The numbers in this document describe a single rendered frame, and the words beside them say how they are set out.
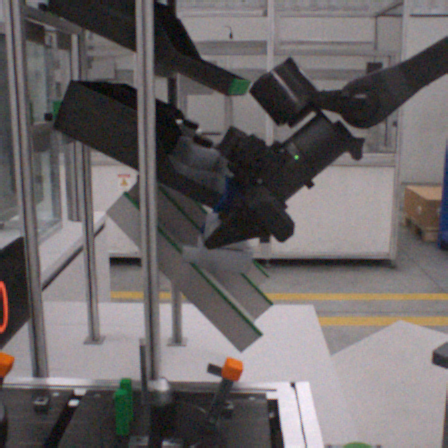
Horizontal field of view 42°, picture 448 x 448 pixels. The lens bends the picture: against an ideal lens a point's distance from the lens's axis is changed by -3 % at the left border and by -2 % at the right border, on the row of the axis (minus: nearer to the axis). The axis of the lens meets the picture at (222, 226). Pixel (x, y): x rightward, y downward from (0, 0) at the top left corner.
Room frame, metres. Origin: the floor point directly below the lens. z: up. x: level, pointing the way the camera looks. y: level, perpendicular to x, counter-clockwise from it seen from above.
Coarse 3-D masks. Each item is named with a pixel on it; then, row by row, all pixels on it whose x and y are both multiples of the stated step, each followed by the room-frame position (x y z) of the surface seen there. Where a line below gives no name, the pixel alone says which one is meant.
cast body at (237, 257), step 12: (216, 216) 0.71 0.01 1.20; (204, 240) 0.71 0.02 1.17; (192, 252) 0.70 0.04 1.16; (204, 252) 0.69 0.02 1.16; (216, 252) 0.69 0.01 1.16; (228, 252) 0.69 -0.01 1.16; (240, 252) 0.69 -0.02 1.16; (252, 252) 0.70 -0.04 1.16; (204, 264) 0.69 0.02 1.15; (216, 264) 0.69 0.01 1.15; (228, 264) 0.69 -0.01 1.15; (240, 264) 0.69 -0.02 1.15
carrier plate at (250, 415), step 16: (80, 400) 0.68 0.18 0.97; (96, 400) 0.68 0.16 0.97; (208, 400) 0.68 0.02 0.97; (240, 400) 0.68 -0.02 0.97; (256, 400) 0.68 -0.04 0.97; (80, 416) 0.64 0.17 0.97; (96, 416) 0.64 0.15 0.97; (224, 416) 0.64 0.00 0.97; (240, 416) 0.64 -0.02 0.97; (256, 416) 0.64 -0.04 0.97; (64, 432) 0.61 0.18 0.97; (80, 432) 0.60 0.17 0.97; (96, 432) 0.60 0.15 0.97; (240, 432) 0.61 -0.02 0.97; (256, 432) 0.61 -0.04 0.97
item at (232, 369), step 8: (232, 360) 0.59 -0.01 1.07; (208, 368) 0.58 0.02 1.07; (216, 368) 0.58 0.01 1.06; (224, 368) 0.58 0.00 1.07; (232, 368) 0.57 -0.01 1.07; (240, 368) 0.57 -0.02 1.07; (224, 376) 0.57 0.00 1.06; (232, 376) 0.57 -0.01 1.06; (240, 376) 0.58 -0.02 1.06; (224, 384) 0.58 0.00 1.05; (232, 384) 0.58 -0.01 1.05; (216, 392) 0.59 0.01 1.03; (224, 392) 0.58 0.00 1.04; (216, 400) 0.58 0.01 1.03; (224, 400) 0.58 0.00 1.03; (216, 408) 0.58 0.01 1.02; (208, 416) 0.58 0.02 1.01; (216, 416) 0.58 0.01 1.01
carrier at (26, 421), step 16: (0, 400) 0.68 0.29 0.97; (16, 400) 0.68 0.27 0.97; (32, 400) 0.68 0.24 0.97; (64, 400) 0.68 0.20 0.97; (0, 416) 0.60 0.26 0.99; (16, 416) 0.64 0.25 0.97; (32, 416) 0.64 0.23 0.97; (48, 416) 0.64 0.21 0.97; (64, 416) 0.66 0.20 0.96; (0, 432) 0.58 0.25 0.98; (16, 432) 0.60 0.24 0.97; (32, 432) 0.60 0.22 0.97; (48, 432) 0.60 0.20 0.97
